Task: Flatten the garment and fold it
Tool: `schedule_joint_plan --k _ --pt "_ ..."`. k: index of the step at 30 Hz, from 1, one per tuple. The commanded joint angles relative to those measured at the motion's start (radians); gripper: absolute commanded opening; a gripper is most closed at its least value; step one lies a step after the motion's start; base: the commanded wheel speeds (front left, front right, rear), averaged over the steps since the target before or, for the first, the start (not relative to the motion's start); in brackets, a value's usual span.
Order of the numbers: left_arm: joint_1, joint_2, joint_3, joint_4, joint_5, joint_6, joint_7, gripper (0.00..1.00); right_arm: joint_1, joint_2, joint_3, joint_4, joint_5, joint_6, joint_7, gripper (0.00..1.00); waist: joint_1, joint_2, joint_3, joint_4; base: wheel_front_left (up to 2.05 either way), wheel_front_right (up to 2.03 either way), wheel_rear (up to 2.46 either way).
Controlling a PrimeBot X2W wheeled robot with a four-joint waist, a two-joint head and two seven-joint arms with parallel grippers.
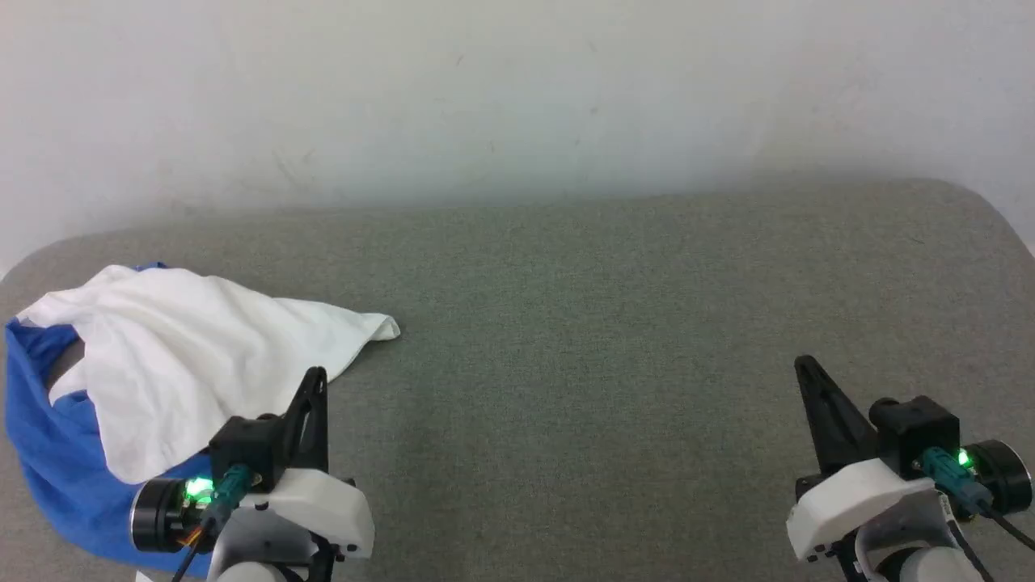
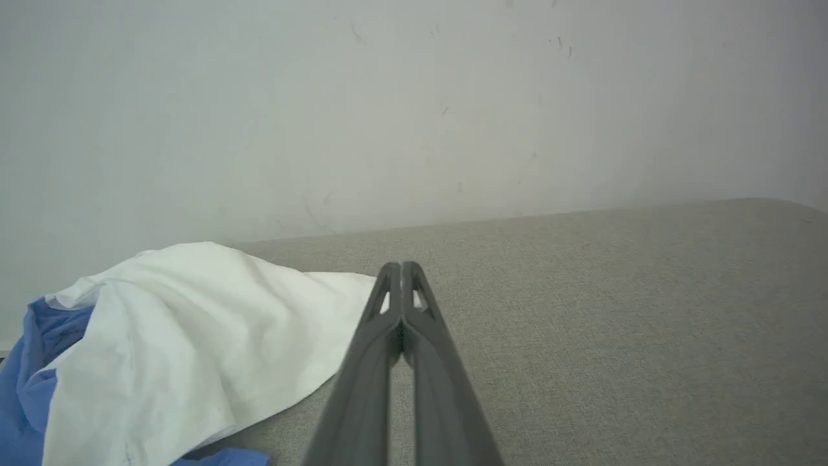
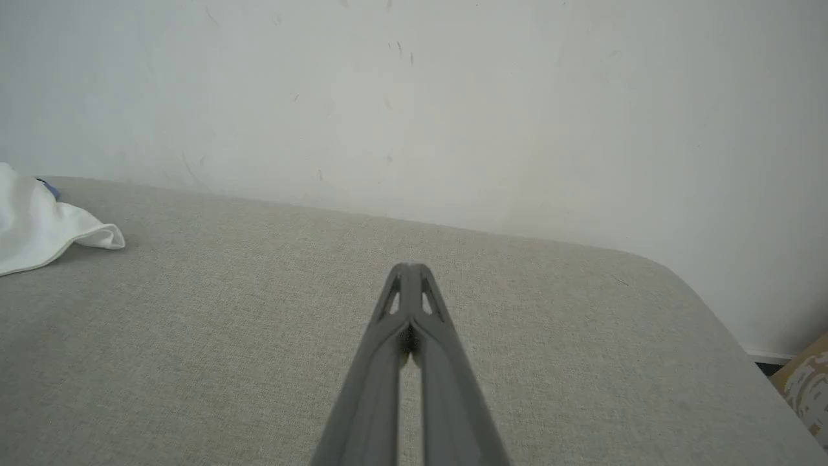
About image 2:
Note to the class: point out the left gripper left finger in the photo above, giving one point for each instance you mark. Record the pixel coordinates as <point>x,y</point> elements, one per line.
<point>362,401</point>

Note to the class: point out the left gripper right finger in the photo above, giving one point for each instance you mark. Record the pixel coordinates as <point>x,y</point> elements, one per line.
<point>443,408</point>

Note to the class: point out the white and blue shirt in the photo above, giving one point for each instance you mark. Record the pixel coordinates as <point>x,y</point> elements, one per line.
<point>181,336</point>

